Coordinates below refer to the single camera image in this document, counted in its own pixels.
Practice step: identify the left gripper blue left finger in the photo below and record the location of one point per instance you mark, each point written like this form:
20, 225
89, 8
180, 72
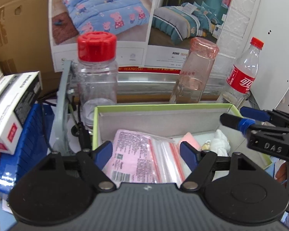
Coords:
102, 154

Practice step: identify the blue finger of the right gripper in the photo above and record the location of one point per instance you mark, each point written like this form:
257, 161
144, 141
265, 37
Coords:
236, 123
258, 115

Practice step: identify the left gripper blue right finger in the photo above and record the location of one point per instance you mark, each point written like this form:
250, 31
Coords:
189, 155

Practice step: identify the pink packaged cloth pack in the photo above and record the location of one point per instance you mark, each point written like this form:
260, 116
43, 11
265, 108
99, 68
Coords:
133, 159

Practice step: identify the clear zip bag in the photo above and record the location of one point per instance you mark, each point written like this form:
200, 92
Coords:
168, 164

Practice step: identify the white rolled cloth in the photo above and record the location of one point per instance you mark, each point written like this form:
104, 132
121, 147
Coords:
220, 144

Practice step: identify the coca cola bottle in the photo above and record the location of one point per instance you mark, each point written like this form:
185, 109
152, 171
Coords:
242, 75

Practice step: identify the green cardboard box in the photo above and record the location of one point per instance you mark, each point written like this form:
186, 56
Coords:
146, 138

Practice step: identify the blue metal machine box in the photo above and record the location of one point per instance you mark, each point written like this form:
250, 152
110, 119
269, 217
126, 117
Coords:
31, 148

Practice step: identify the pink glass bottle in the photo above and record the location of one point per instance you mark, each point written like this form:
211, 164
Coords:
195, 72

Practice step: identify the clear jar red lid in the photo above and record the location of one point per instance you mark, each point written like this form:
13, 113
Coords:
96, 73

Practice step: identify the white red black carton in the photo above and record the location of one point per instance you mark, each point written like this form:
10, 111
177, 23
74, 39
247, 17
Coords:
18, 93

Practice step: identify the bedding poster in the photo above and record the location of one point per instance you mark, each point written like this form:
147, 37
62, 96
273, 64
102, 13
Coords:
150, 33

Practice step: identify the brown cardboard box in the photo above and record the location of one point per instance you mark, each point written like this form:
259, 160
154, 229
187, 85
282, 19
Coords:
24, 40

